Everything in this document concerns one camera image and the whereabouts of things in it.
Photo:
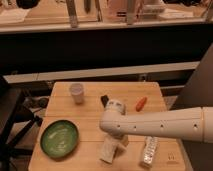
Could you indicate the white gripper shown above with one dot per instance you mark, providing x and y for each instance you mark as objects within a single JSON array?
[{"x": 122, "y": 141}]

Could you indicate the white sponge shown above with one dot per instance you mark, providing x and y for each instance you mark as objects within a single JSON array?
[{"x": 108, "y": 150}]

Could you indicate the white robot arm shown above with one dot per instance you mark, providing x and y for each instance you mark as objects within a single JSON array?
[{"x": 192, "y": 124}]

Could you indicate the green ceramic bowl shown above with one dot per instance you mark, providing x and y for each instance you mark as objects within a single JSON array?
[{"x": 59, "y": 139}]

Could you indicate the clear plastic water bottle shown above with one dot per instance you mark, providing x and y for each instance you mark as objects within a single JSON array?
[{"x": 149, "y": 150}]

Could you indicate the orange carrot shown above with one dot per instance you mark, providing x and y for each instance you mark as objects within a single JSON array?
[{"x": 141, "y": 104}]

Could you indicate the black rectangular block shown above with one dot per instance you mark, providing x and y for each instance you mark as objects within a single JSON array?
[{"x": 104, "y": 100}]

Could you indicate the white paper cup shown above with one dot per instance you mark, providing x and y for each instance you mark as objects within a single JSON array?
[{"x": 77, "y": 92}]

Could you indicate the black chair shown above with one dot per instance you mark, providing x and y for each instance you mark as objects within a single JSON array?
[{"x": 13, "y": 111}]

